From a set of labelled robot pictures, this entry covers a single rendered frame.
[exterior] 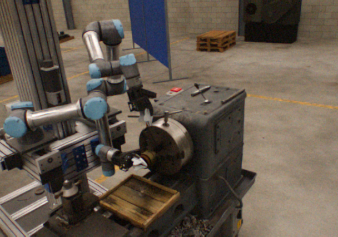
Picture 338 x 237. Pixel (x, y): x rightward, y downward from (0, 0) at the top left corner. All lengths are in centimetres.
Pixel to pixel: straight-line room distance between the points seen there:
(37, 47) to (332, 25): 1013
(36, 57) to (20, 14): 26
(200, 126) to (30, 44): 112
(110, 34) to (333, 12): 987
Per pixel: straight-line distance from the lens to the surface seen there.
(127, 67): 146
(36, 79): 208
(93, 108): 165
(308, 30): 1146
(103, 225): 151
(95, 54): 163
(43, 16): 208
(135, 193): 179
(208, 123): 173
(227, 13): 1228
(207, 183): 194
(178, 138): 167
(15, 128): 176
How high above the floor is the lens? 196
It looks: 24 degrees down
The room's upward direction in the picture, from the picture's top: 4 degrees counter-clockwise
